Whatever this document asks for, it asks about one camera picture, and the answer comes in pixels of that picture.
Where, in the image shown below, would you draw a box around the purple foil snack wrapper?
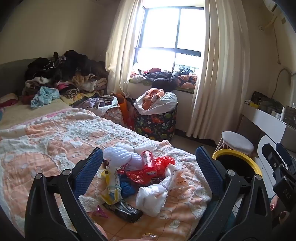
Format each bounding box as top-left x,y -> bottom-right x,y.
92,204 -> 110,220

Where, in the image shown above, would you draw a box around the white vanity desk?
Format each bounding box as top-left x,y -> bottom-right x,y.
240,102 -> 296,140

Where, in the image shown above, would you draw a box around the black snack packet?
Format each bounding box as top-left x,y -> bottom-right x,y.
102,200 -> 144,224

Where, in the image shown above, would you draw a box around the yellow white snack wrapper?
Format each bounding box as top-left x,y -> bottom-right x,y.
100,168 -> 122,206

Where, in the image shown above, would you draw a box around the thin wall cable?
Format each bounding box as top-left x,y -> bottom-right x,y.
273,22 -> 282,66

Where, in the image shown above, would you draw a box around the dark patterned bag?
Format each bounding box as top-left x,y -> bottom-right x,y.
251,91 -> 284,112

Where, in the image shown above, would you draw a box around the white bag of orange clothes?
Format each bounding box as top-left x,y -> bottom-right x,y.
134,89 -> 178,115

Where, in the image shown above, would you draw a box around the blue wrapper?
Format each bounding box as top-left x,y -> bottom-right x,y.
119,174 -> 139,199

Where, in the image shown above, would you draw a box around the dinosaur print laundry basket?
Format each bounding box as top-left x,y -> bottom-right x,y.
134,102 -> 178,141

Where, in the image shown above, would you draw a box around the light blue garment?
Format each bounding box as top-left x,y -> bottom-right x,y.
31,86 -> 60,109

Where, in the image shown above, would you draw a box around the pink patterned blanket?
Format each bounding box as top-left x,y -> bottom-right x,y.
0,108 -> 212,241

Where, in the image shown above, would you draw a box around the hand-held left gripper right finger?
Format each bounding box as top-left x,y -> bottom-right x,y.
188,146 -> 272,241

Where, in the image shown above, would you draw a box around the lavender and white clothes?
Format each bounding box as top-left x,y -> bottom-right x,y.
79,96 -> 119,114

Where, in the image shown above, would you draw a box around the knotted white plastic bag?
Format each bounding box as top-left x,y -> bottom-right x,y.
135,183 -> 168,217

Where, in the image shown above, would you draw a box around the maroon cloth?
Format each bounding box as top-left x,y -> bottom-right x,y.
0,93 -> 18,108

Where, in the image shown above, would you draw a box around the air conditioner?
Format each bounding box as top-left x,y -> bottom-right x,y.
259,0 -> 285,31

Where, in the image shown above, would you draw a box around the cream curtain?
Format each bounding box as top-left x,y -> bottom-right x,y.
105,0 -> 144,96
186,0 -> 250,147

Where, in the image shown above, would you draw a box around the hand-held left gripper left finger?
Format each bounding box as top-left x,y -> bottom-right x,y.
24,147 -> 109,241

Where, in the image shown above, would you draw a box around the white stool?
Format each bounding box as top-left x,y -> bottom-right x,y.
215,131 -> 255,158

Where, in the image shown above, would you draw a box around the grey bed headboard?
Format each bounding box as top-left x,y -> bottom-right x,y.
0,59 -> 29,99

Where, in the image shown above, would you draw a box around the white bag with orange print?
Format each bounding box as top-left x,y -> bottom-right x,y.
165,163 -> 188,193

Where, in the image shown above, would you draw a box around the clear organizer box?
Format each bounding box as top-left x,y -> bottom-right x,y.
283,105 -> 296,128

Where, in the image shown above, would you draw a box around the yellow rimmed black trash bin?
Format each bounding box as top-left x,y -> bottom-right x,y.
211,149 -> 263,184

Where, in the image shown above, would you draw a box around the wavy framed mirror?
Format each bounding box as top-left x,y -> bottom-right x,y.
271,67 -> 296,99

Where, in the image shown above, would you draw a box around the white rounded dresser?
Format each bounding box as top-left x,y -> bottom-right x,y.
256,135 -> 281,187

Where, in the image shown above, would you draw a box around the clear plastic wrapper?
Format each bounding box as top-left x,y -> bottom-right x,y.
141,232 -> 160,241

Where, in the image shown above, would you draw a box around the red snack canister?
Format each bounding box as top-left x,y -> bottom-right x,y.
141,150 -> 157,177

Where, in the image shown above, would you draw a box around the window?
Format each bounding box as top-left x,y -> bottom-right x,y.
134,6 -> 206,73

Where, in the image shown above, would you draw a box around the pink floral fabric bag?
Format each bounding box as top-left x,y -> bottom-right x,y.
100,108 -> 125,126

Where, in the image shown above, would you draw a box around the person's right hand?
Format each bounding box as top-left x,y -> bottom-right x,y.
269,196 -> 292,223

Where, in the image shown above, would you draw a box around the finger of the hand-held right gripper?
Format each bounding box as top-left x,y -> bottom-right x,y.
262,143 -> 282,177
276,142 -> 295,168

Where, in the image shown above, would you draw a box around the red plastic bag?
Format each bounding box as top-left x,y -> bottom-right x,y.
117,156 -> 176,187

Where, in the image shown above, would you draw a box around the dark jackets and bedding heap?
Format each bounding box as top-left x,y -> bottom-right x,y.
129,65 -> 199,90

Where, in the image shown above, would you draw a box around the pile of clothes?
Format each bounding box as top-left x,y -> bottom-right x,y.
22,50 -> 109,109

